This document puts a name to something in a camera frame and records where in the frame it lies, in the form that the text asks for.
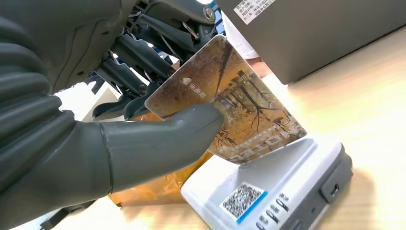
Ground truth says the golden printed card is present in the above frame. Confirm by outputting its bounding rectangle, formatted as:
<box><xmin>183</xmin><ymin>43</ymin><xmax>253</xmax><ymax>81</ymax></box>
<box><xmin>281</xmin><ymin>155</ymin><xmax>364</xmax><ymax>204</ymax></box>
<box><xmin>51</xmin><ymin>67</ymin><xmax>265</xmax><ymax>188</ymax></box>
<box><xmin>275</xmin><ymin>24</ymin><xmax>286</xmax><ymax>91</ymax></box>
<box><xmin>145</xmin><ymin>34</ymin><xmax>308</xmax><ymax>165</ymax></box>

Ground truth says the grey card reader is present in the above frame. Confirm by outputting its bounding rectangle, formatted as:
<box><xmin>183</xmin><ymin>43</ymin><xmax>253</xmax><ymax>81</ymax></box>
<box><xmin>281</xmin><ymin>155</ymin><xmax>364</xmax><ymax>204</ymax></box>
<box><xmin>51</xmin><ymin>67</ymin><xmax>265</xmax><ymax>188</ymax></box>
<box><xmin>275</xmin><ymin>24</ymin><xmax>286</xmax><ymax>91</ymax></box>
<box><xmin>180</xmin><ymin>133</ymin><xmax>354</xmax><ymax>230</ymax></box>

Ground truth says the person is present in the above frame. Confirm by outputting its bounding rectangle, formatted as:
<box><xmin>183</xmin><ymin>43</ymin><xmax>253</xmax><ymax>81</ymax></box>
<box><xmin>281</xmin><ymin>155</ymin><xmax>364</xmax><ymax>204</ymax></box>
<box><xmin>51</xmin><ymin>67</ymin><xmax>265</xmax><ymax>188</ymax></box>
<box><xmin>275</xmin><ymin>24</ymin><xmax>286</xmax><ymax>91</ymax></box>
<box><xmin>221</xmin><ymin>11</ymin><xmax>273</xmax><ymax>80</ymax></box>

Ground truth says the grey laptop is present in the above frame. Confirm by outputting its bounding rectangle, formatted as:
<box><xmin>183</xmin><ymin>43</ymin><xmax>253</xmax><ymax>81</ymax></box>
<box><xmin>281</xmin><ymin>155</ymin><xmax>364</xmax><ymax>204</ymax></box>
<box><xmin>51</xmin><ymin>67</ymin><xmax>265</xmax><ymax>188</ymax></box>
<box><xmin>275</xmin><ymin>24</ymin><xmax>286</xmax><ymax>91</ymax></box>
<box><xmin>215</xmin><ymin>0</ymin><xmax>406</xmax><ymax>85</ymax></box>

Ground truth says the cardboard card organizer box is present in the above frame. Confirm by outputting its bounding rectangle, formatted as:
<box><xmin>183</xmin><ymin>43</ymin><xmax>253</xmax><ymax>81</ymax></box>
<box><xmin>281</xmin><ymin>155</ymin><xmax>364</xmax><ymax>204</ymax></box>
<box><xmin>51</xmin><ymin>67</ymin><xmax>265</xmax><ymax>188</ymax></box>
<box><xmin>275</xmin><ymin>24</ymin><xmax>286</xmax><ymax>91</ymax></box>
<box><xmin>108</xmin><ymin>113</ymin><xmax>214</xmax><ymax>207</ymax></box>

